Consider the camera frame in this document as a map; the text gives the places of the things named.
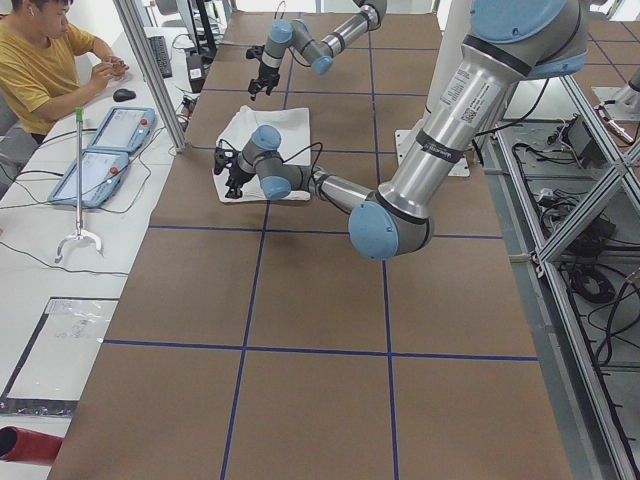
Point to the aluminium frame structure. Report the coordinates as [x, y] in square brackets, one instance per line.
[566, 184]

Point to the blue teach pendant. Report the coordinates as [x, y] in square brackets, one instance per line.
[123, 129]
[102, 173]

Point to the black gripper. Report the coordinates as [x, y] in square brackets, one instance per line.
[265, 73]
[235, 177]

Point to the black keyboard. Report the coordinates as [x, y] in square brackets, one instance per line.
[161, 55]

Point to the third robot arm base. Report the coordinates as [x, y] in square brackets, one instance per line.
[620, 103]

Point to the red cylinder object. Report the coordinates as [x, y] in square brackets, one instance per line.
[28, 446]

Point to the green-handled reacher grabber tool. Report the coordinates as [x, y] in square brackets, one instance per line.
[80, 232]

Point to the clear plastic bag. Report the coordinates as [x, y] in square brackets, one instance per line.
[51, 373]

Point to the blue teach pendant far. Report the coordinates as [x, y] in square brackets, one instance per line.
[123, 129]

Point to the person in yellow shirt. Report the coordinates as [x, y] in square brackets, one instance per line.
[50, 67]

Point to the aluminium frame post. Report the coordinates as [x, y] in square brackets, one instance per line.
[132, 23]

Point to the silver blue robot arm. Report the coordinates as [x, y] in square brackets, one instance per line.
[507, 42]
[319, 55]

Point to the blue teach pendant near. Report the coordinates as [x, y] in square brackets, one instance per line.
[102, 173]

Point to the black computer mouse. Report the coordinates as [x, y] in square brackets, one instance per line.
[123, 95]

